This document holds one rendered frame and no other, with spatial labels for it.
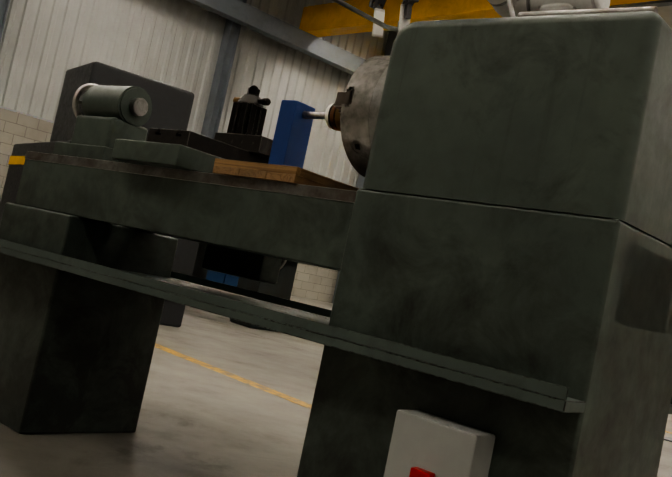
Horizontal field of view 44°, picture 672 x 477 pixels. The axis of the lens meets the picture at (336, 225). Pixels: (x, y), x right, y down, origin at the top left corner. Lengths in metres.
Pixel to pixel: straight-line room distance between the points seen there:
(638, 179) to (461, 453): 0.59
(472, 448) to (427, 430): 0.10
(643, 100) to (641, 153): 0.09
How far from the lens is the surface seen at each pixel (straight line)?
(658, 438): 1.96
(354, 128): 2.00
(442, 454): 1.58
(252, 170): 2.14
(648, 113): 1.62
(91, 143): 2.91
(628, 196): 1.57
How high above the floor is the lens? 0.66
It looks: 3 degrees up
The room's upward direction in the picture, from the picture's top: 12 degrees clockwise
